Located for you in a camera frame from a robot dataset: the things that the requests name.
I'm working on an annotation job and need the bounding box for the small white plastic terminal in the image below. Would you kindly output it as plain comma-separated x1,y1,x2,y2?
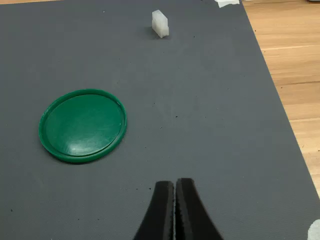
151,9,170,39

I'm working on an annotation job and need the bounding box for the round green lid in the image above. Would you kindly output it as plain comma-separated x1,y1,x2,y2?
38,88,128,164

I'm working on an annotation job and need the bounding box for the dark grey mat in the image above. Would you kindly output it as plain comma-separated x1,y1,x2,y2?
0,0,320,240

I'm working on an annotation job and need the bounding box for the white tape piece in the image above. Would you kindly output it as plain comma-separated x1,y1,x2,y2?
307,218,320,240
216,0,240,9

